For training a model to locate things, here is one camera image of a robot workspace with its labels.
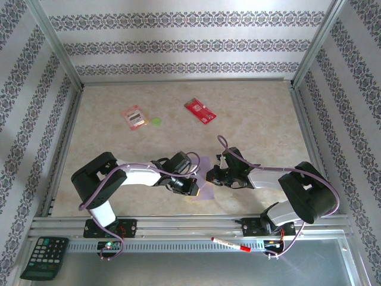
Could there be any aluminium frame post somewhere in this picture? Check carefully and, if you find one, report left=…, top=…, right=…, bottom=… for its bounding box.
left=25, top=0, right=84, bottom=90
left=290, top=0, right=348, bottom=90

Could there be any black calculator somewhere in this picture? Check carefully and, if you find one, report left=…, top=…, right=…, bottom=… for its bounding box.
left=20, top=237, right=70, bottom=281

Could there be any grey metal shelf plate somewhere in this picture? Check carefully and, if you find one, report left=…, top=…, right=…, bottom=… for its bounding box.
left=29, top=238, right=363, bottom=286

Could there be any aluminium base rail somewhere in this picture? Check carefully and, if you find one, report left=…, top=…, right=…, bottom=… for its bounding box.
left=28, top=214, right=352, bottom=239

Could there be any aluminium table edge rail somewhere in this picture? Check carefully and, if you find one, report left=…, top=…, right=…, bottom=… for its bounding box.
left=290, top=86, right=340, bottom=215
left=40, top=86, right=84, bottom=218
left=80, top=77, right=294, bottom=87

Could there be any white marker with red cap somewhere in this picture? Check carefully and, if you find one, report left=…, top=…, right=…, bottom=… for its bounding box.
left=211, top=237, right=251, bottom=253

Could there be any lavender paper sheet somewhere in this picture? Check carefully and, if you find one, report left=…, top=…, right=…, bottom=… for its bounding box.
left=190, top=156, right=216, bottom=201

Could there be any pink blister package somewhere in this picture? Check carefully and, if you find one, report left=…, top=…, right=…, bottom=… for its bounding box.
left=121, top=104, right=149, bottom=131

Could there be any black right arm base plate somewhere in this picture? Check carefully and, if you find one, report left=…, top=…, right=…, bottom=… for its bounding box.
left=241, top=217, right=296, bottom=238

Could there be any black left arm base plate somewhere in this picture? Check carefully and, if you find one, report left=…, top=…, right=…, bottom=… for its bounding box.
left=83, top=219, right=138, bottom=239

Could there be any grey slotted cable duct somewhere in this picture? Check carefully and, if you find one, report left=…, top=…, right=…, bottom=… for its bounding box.
left=65, top=240, right=266, bottom=254

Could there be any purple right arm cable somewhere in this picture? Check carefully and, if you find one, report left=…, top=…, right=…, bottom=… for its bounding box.
left=217, top=135, right=341, bottom=260

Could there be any red card package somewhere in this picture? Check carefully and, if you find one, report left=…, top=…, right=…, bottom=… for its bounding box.
left=183, top=97, right=217, bottom=126

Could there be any controller board with green light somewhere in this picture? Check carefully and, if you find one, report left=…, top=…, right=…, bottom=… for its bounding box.
left=97, top=240, right=123, bottom=251

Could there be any controller board with wires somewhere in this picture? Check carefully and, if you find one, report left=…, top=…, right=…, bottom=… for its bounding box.
left=263, top=238, right=286, bottom=250

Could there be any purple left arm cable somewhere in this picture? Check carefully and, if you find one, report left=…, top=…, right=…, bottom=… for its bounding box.
left=79, top=151, right=203, bottom=262

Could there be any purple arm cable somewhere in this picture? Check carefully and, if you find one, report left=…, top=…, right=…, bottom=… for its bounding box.
left=79, top=151, right=203, bottom=262
left=217, top=135, right=341, bottom=260

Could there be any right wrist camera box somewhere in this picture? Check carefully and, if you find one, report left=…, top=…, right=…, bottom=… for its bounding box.
left=214, top=152, right=229, bottom=169

